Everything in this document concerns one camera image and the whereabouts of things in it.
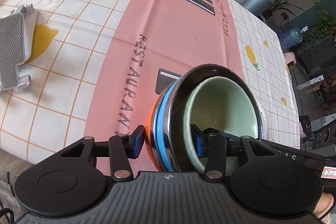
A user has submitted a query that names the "orange steel bowl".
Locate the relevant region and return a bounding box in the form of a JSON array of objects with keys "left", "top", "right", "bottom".
[{"left": 145, "top": 96, "right": 163, "bottom": 171}]

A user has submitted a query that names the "blue steel bowl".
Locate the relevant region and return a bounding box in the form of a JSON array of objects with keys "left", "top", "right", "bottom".
[{"left": 154, "top": 64, "right": 258, "bottom": 172}]

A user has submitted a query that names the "green ceramic bowl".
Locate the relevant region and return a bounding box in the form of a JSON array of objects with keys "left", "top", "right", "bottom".
[{"left": 183, "top": 76, "right": 261, "bottom": 172}]

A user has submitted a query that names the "white sticker pattern dish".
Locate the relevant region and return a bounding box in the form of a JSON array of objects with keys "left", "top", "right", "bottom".
[{"left": 258, "top": 105, "right": 268, "bottom": 139}]

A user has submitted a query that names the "right hand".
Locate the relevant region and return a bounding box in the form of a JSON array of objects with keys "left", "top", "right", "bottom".
[{"left": 313, "top": 193, "right": 335, "bottom": 224}]

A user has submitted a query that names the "pink small heater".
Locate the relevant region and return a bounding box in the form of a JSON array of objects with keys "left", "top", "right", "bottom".
[{"left": 284, "top": 52, "right": 296, "bottom": 69}]

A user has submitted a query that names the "checked lemon tablecloth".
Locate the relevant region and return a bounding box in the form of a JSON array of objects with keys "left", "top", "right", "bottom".
[{"left": 1, "top": 0, "right": 299, "bottom": 164}]

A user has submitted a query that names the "blue water bottle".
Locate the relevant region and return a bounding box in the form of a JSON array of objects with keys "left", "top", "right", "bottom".
[{"left": 279, "top": 26, "right": 309, "bottom": 49}]

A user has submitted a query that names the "grey trash bin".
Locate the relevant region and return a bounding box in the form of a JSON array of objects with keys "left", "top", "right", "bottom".
[{"left": 241, "top": 0, "right": 274, "bottom": 16}]

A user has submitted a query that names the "potted green plant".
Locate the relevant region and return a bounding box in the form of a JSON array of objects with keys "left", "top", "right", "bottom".
[{"left": 301, "top": 10, "right": 335, "bottom": 51}]

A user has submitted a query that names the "grey phone stand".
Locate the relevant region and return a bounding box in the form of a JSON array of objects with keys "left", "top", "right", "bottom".
[{"left": 0, "top": 4, "right": 38, "bottom": 91}]

